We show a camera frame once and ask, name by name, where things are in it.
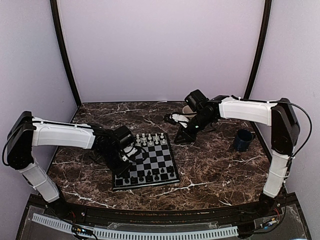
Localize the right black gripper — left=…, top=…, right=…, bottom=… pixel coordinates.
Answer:
left=174, top=112, right=214, bottom=144

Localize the black chess knight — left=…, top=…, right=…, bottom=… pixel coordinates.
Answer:
left=145, top=175, right=153, bottom=183

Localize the black white chessboard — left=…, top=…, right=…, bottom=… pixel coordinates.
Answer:
left=112, top=132, right=180, bottom=191

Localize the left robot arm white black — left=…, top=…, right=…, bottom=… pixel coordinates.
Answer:
left=1, top=111, right=138, bottom=218

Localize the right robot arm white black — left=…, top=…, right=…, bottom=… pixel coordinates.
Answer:
left=167, top=89, right=301, bottom=217

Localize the cream seashell mug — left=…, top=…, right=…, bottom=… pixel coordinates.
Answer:
left=182, top=105, right=194, bottom=114

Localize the dark blue mug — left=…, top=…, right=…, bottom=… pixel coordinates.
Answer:
left=233, top=129, right=256, bottom=152

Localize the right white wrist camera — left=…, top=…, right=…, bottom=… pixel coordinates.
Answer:
left=163, top=113, right=189, bottom=128

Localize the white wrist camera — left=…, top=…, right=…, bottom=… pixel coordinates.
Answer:
left=121, top=146, right=138, bottom=162
left=163, top=113, right=189, bottom=128

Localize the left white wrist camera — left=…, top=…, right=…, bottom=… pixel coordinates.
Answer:
left=121, top=146, right=138, bottom=162

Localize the white slotted cable duct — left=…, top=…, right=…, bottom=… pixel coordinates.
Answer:
left=31, top=213, right=239, bottom=240

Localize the left black frame post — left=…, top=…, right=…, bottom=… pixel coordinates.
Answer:
left=49, top=0, right=82, bottom=108

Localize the black frame post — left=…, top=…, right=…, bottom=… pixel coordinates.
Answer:
left=244, top=0, right=272, bottom=99
left=49, top=0, right=82, bottom=108

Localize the right black frame post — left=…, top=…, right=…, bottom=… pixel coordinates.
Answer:
left=244, top=0, right=272, bottom=99

